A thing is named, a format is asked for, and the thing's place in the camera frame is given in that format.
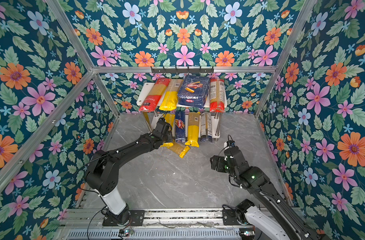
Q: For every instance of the white two-tier shelf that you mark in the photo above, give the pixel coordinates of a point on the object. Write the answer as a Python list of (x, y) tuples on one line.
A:
[(152, 121)]

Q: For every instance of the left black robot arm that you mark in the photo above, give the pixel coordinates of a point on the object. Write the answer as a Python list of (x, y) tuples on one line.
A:
[(102, 174)]

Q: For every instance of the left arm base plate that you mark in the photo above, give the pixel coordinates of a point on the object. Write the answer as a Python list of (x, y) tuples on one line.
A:
[(134, 217)]

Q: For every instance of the red spaghetti bag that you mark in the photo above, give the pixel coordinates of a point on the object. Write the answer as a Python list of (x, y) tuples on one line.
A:
[(153, 97)]

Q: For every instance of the red-edged spaghetti bag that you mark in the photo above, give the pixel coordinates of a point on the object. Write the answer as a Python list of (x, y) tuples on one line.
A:
[(217, 96)]

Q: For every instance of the blue Barilla pasta bag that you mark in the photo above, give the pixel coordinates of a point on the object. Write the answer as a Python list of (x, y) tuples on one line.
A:
[(194, 91)]

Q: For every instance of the blue Barilla spaghetti box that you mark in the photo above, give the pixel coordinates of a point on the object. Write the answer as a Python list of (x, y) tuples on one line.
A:
[(180, 127)]

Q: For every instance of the yellow spaghetti bag top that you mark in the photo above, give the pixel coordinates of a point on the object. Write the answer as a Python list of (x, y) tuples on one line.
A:
[(180, 149)]

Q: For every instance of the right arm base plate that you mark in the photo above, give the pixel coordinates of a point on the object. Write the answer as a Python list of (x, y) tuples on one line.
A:
[(230, 217)]

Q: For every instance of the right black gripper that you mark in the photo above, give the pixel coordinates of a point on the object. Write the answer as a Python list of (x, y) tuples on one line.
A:
[(220, 160)]

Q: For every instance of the yellow spaghetti bag long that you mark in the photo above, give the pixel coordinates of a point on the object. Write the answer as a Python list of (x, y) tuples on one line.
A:
[(193, 130)]

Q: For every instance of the clear spaghetti bag label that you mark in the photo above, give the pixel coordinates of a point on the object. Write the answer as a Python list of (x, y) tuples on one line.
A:
[(205, 127)]

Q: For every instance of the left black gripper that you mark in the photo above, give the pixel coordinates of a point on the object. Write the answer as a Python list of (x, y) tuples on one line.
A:
[(170, 138)]

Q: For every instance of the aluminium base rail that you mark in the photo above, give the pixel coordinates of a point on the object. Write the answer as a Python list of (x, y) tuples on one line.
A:
[(159, 224)]

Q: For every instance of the metal hook rail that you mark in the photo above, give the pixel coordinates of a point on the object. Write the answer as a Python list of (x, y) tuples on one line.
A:
[(182, 70)]

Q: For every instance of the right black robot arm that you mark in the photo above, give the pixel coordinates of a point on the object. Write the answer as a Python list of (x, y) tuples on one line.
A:
[(284, 223)]

